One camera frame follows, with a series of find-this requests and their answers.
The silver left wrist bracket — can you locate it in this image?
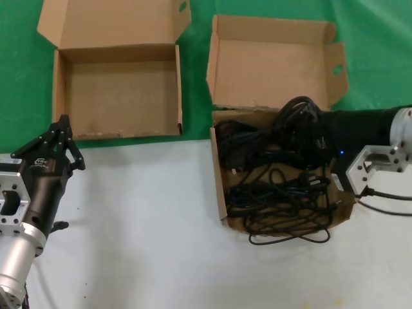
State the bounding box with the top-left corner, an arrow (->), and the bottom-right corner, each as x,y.
0,172 -> 32,234

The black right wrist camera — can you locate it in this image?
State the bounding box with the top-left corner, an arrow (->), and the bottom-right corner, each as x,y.
330,160 -> 357,194

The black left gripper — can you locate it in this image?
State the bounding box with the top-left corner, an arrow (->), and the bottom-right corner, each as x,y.
12,114 -> 87,238

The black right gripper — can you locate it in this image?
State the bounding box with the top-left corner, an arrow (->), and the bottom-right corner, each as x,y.
317,107 -> 399,162

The green table cloth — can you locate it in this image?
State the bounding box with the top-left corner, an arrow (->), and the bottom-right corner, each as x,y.
0,0 -> 412,152

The wide open cardboard box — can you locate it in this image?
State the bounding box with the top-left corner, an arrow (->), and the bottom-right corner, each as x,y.
37,0 -> 193,142

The silver right wrist bracket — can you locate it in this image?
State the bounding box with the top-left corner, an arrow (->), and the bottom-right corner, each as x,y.
346,144 -> 412,196

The cardboard box with torn lid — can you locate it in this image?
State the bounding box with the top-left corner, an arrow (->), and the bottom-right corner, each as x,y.
205,14 -> 359,232

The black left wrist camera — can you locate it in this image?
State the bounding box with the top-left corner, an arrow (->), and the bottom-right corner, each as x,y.
0,154 -> 26,174

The silver wrist bracket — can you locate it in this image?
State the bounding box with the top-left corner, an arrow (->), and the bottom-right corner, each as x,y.
346,144 -> 412,196
0,172 -> 32,234

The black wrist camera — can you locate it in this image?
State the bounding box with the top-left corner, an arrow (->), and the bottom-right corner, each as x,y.
330,160 -> 357,194
0,154 -> 26,174

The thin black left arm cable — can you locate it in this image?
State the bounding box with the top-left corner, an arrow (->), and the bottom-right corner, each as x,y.
21,273 -> 33,309

